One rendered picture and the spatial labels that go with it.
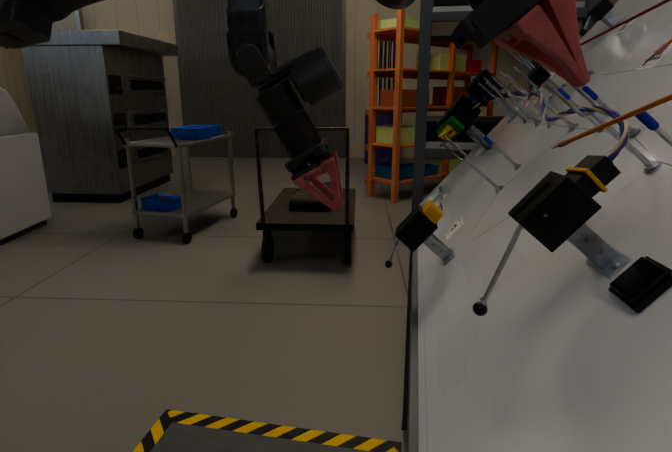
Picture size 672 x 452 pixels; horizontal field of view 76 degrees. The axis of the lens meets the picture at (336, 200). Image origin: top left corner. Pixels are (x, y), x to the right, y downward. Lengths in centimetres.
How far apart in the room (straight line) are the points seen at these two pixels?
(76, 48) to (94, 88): 42
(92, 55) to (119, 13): 418
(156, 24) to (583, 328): 896
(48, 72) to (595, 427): 553
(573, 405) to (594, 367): 3
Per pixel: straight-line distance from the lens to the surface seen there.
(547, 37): 37
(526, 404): 41
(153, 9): 920
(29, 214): 466
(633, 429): 35
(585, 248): 45
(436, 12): 139
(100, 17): 964
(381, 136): 507
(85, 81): 539
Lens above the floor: 121
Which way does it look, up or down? 14 degrees down
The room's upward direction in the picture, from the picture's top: straight up
